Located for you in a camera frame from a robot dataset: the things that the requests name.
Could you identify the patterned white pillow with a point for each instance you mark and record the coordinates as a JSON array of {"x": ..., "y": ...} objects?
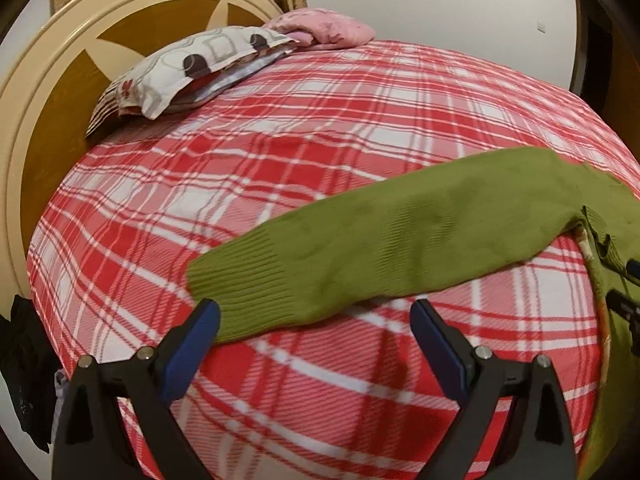
[{"x": 200, "y": 60}]

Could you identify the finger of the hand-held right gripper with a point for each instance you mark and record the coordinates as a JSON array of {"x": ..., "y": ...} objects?
[
  {"x": 634, "y": 264},
  {"x": 624, "y": 305}
]

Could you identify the beige wooden headboard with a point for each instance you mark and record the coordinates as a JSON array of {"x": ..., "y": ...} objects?
[{"x": 50, "y": 110}]

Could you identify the red plaid bed sheet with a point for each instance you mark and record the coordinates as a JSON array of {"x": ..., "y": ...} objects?
[{"x": 300, "y": 160}]

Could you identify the pink pillow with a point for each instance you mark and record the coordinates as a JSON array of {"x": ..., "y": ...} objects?
[{"x": 330, "y": 30}]

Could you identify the green striped knit sweater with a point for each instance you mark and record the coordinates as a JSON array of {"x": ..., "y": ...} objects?
[{"x": 400, "y": 240}]

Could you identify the dark cloth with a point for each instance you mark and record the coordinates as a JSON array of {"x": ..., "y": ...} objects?
[{"x": 25, "y": 370}]

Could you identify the brown door frame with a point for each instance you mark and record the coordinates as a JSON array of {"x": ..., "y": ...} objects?
[{"x": 582, "y": 35}]

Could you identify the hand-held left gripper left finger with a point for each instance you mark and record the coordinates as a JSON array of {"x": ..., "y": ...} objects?
[{"x": 192, "y": 346}]

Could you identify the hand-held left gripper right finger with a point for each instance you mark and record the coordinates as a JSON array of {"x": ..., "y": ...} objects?
[{"x": 440, "y": 346}]

